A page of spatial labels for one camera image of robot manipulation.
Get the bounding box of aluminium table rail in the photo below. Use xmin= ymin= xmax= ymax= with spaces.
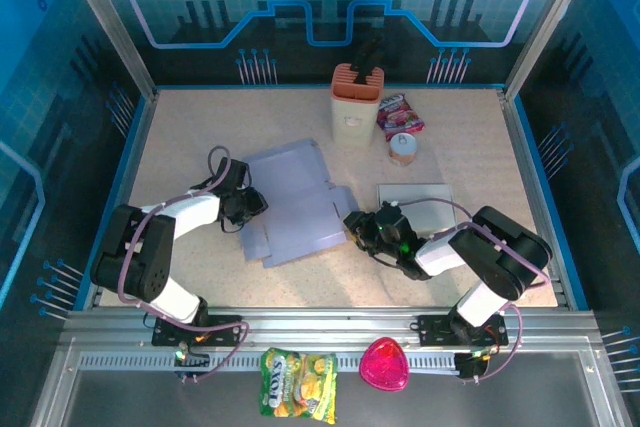
xmin=59 ymin=307 xmax=601 ymax=354

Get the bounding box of green yellow candy bag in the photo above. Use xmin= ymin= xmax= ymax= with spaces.
xmin=258 ymin=346 xmax=339 ymax=424

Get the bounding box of aluminium frame post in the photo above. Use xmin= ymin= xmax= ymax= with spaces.
xmin=54 ymin=0 xmax=160 ymax=104
xmin=502 ymin=0 xmax=587 ymax=101

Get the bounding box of red purple candy packet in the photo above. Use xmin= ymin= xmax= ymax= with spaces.
xmin=377 ymin=93 xmax=426 ymax=142

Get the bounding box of pink heart-shaped container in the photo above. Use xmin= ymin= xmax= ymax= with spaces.
xmin=358 ymin=336 xmax=411 ymax=393

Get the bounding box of slotted grey cable duct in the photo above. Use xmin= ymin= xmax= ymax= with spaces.
xmin=79 ymin=352 xmax=464 ymax=372

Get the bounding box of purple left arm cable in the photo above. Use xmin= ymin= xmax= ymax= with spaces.
xmin=117 ymin=145 xmax=251 ymax=379

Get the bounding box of beige knife block orange top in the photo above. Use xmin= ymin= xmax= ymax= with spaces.
xmin=329 ymin=62 xmax=386 ymax=149

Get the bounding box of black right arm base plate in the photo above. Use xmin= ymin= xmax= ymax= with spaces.
xmin=417 ymin=314 xmax=509 ymax=347

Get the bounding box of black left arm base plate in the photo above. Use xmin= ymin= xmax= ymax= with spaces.
xmin=151 ymin=314 xmax=244 ymax=348

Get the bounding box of small pull-tab can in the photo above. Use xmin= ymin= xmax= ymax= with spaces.
xmin=388 ymin=131 xmax=419 ymax=167

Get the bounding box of small black circuit board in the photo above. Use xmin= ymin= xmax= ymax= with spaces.
xmin=172 ymin=346 xmax=211 ymax=382
xmin=453 ymin=350 xmax=494 ymax=382

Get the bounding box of black knife handle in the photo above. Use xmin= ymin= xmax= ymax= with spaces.
xmin=352 ymin=36 xmax=384 ymax=84

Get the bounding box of lilac paper box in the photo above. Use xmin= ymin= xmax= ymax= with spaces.
xmin=238 ymin=138 xmax=360 ymax=269

